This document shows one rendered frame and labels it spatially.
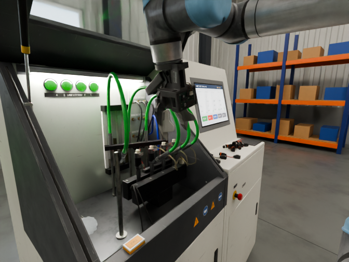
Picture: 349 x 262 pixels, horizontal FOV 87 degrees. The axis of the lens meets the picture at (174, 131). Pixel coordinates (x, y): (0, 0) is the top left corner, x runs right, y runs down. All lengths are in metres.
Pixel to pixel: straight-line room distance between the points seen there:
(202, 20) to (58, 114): 0.71
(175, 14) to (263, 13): 0.17
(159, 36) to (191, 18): 0.10
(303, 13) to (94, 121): 0.86
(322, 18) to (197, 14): 0.20
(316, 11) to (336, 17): 0.03
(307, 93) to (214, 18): 5.50
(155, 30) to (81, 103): 0.59
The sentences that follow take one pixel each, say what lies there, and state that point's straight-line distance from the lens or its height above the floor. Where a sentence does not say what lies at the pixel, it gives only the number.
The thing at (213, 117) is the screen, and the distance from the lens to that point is 1.32.
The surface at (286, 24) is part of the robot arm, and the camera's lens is 0.44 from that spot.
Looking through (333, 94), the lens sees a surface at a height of 1.34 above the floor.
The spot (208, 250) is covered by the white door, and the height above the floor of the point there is 0.65.
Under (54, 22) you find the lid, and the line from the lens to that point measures 0.81.
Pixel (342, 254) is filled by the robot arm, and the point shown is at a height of 1.09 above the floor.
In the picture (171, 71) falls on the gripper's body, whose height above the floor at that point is 1.39.
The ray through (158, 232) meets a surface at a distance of 0.61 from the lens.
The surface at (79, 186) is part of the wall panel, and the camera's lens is 1.03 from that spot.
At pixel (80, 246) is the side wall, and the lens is 0.53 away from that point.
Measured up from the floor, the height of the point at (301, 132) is 0.37.
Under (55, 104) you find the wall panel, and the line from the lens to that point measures 0.91.
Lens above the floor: 1.34
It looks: 11 degrees down
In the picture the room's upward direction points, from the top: straight up
